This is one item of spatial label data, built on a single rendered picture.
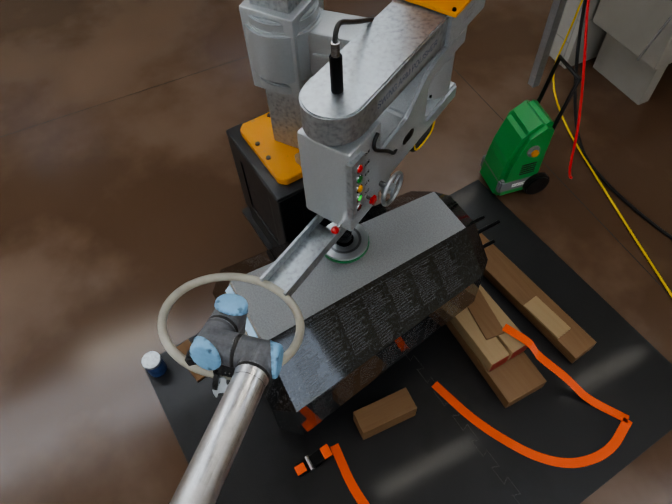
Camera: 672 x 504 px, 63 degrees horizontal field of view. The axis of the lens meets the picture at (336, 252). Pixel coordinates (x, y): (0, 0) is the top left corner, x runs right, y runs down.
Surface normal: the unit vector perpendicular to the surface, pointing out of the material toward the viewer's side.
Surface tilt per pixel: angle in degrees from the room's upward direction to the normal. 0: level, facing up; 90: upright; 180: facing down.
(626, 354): 0
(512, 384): 0
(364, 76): 0
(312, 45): 90
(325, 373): 45
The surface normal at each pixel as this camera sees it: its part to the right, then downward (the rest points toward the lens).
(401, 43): -0.04, -0.56
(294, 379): 0.35, 0.10
